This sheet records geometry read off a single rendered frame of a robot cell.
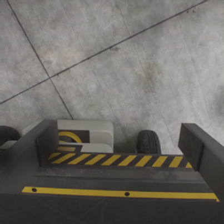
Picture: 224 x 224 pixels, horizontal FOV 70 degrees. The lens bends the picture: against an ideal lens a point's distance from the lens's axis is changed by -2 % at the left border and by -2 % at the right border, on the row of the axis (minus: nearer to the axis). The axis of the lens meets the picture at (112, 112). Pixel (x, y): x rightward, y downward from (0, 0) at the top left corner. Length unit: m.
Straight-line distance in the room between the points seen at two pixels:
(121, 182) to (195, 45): 0.46
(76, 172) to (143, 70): 0.38
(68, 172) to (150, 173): 0.13
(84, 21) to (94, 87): 0.20
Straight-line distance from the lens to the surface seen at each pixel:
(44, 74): 0.59
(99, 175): 0.28
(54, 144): 0.16
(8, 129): 0.63
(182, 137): 0.17
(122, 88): 0.55
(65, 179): 0.30
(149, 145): 0.47
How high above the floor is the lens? 0.54
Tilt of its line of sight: 72 degrees down
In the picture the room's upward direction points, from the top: 174 degrees counter-clockwise
